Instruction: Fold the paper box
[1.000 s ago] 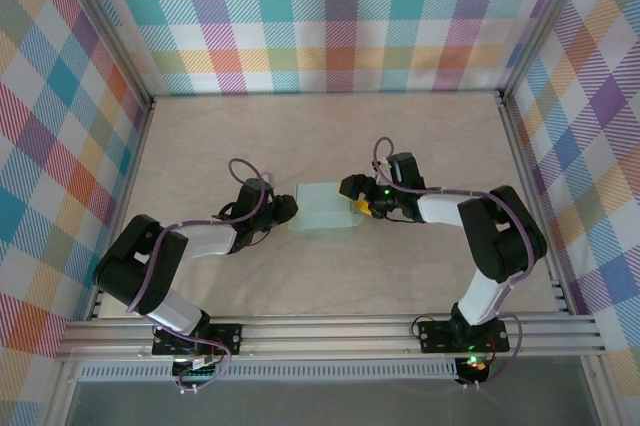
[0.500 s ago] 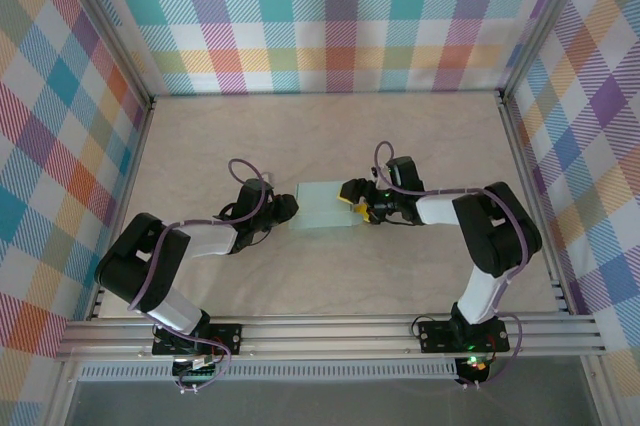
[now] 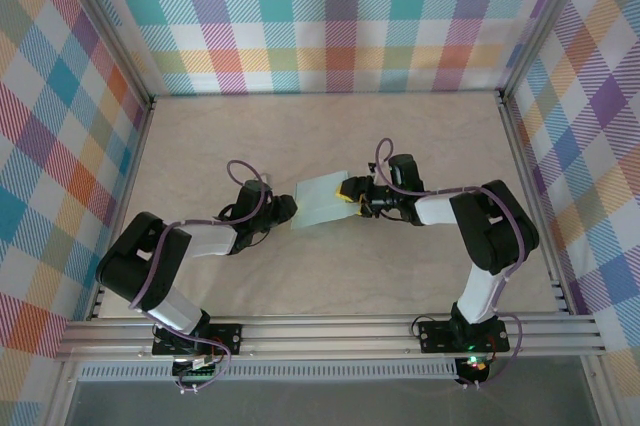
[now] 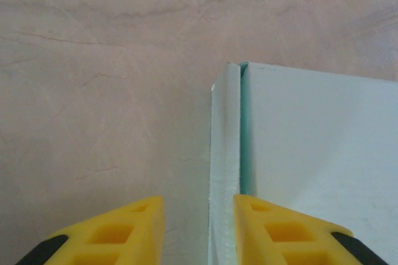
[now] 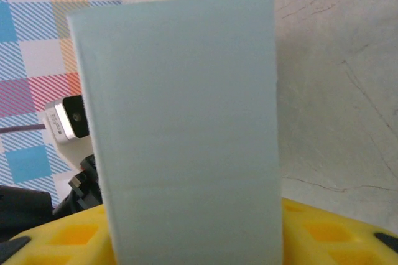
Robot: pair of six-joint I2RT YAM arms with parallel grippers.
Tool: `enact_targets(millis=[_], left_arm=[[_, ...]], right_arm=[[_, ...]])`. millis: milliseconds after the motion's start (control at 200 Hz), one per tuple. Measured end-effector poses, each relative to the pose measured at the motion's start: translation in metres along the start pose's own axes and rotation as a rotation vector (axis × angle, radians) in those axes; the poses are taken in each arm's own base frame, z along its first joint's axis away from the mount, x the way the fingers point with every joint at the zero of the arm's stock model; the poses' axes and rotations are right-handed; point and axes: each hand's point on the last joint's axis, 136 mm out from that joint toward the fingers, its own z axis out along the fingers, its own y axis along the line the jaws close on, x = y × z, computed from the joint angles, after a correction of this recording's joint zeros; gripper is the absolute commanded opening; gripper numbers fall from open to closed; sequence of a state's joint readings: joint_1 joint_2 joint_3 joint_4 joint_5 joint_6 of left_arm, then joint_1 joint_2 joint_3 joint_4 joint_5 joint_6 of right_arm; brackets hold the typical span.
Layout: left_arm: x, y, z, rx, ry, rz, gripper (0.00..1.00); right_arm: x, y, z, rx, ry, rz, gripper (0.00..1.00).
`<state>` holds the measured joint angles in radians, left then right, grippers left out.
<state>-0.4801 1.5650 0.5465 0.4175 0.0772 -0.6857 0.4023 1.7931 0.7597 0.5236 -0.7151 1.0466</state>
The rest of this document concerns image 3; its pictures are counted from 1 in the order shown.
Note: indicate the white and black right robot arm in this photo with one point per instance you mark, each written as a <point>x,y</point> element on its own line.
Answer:
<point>500,231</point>

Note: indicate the aluminium side rail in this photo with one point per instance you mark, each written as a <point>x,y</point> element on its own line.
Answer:
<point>521,166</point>
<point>131,171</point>

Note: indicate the aluminium frame post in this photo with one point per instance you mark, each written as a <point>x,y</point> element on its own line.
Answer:
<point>106,21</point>
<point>545,21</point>

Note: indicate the long aluminium mounting rail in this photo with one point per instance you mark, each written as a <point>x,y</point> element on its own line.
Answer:
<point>325,336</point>

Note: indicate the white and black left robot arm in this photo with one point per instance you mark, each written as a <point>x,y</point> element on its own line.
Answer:
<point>145,271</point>

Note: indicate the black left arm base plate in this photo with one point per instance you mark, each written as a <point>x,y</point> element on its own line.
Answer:
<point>227,338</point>

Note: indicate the light teal paper box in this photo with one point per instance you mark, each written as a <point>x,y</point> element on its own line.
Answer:
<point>315,201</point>

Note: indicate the aluminium frame leg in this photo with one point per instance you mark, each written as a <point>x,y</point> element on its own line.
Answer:
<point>62,396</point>
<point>597,391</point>

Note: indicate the control board with green terminal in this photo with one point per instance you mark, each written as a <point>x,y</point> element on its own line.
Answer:
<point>197,371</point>

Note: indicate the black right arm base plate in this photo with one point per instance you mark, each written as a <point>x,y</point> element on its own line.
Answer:
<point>435,336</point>

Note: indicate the control board with lit LEDs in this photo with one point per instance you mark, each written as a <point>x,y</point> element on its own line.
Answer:
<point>475,366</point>

